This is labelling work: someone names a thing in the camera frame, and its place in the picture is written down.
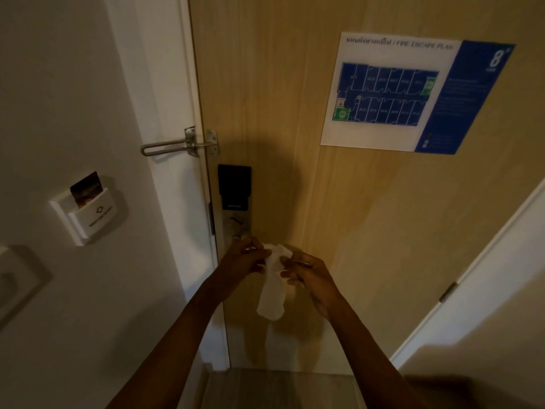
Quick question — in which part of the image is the person's right hand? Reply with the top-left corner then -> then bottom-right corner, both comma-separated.
280,250 -> 344,321

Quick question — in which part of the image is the person's left hand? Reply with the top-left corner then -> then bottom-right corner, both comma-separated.
211,237 -> 272,301

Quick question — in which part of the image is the white tissue wipe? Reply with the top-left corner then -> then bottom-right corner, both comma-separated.
256,243 -> 294,322

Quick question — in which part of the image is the person's left forearm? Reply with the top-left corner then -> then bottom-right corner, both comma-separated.
106,280 -> 225,409

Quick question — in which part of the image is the person's right forearm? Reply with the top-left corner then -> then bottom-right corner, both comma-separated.
327,299 -> 431,409

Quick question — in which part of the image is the black silver electronic door lock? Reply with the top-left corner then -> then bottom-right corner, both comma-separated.
217,164 -> 253,248

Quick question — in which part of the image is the wooden door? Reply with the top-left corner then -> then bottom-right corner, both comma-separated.
188,0 -> 545,375

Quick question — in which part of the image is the metal swing bar door guard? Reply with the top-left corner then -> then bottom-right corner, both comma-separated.
141,127 -> 220,158

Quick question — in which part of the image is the white key card holder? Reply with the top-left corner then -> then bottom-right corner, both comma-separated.
49,187 -> 118,247

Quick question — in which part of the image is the dark key card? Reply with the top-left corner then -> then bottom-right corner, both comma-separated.
70,171 -> 104,209

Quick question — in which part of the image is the blue white floor plan sign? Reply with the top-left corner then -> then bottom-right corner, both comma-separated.
320,32 -> 517,155

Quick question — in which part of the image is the white door frame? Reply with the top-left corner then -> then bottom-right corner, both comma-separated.
104,0 -> 230,371

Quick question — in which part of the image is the white wall switch plate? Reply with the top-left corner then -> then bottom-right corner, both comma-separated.
0,245 -> 53,328

